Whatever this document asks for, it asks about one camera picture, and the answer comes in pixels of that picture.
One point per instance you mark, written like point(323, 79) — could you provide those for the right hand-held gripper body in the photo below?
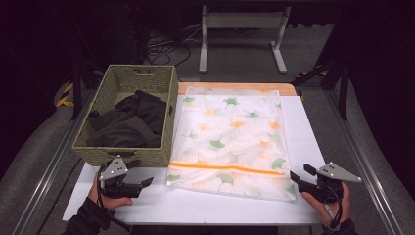
point(336, 173)

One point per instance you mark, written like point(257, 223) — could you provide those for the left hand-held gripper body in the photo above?
point(114, 173)

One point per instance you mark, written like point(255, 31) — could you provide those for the dark cloth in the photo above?
point(133, 120)

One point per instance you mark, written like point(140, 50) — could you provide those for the leaf print mesh laundry bag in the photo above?
point(228, 143)

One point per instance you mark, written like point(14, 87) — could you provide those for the green woven basket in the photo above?
point(124, 80)

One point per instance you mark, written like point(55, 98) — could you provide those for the person's left hand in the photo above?
point(109, 202)

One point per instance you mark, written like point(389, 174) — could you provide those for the person's right hand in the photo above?
point(326, 212)

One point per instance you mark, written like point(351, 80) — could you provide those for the white table mat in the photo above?
point(195, 209)

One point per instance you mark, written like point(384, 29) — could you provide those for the black metal stand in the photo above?
point(77, 88)
point(342, 88)

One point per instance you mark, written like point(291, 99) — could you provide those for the yellow black floor tape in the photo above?
point(65, 96)
point(310, 73)

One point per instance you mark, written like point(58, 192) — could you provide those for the metal floor rail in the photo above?
point(49, 173)
point(365, 169)

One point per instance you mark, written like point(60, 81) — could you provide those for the white metal desk frame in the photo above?
point(241, 20)

